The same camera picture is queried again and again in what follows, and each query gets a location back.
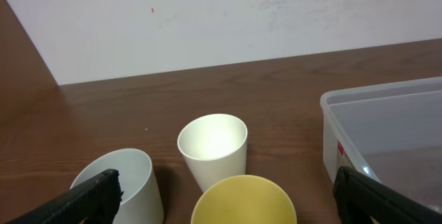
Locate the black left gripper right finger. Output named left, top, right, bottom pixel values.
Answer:
left=333, top=166, right=441, bottom=224

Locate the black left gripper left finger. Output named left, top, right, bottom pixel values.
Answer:
left=8, top=169, right=123, bottom=224

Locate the grey plastic cup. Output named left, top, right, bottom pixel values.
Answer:
left=71, top=148, right=164, bottom=224

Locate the clear plastic container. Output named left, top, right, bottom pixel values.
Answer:
left=320, top=77, right=441, bottom=212

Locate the yellow plastic cup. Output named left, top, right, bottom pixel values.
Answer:
left=191, top=175, right=297, bottom=224

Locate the cream white plastic cup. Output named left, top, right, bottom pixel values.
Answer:
left=177, top=113, right=248, bottom=192

